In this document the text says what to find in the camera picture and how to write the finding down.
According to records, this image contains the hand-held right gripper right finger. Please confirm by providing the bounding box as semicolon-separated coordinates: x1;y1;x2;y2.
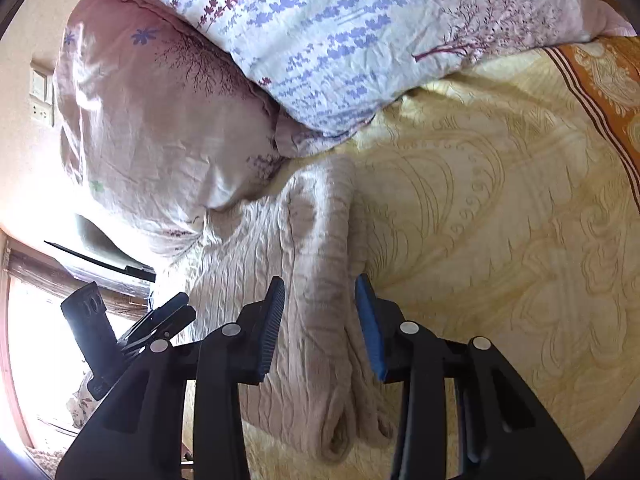
354;274;586;480

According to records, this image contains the beige wall socket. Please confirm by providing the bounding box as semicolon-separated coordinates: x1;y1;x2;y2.
27;97;55;128

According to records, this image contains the brown wooden window frame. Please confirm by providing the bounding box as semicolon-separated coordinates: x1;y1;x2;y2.
0;232;153;321

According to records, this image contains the pink floral pillow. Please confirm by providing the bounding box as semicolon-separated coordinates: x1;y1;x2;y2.
52;0;346;261

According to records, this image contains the beige wall switch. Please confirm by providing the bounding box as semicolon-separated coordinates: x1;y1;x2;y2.
29;62;55;101

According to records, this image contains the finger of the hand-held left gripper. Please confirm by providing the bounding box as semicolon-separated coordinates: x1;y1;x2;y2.
147;291;191;326
116;306;197;360

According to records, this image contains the beige cable knit sweater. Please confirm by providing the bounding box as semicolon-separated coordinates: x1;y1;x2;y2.
160;152;401;463

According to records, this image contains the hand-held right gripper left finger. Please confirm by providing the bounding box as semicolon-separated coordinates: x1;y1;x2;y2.
55;276;286;480

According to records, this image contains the dark flat board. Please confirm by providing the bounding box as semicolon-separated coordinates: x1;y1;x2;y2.
44;212;157;283

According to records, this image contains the floral printed cloth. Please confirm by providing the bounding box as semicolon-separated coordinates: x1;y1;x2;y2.
67;385;101;428

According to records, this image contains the white lavender print pillow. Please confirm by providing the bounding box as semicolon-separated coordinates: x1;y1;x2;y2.
92;0;633;138

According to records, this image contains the yellow orange patterned bed sheet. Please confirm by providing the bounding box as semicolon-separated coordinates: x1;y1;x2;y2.
240;35;640;480

